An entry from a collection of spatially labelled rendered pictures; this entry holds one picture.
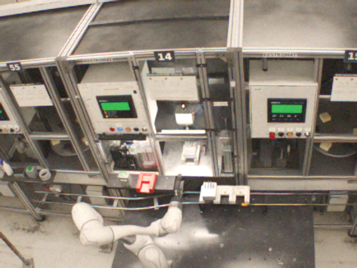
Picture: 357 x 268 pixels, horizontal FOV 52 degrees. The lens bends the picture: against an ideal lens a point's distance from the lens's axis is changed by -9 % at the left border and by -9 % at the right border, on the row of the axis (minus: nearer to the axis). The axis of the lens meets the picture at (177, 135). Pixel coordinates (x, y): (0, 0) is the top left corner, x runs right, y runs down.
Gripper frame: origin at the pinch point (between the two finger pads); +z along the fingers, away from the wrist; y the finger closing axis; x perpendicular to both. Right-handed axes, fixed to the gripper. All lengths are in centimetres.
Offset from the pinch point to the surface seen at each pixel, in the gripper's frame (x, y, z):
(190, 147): -0.5, -9.8, 40.2
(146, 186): 30.8, -20.6, 8.8
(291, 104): -75, 53, 18
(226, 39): -36, 88, 37
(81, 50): 58, 88, 35
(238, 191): -39.1, -26.0, 10.8
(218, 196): -24.7, -24.6, 4.8
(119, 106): 36, 53, 18
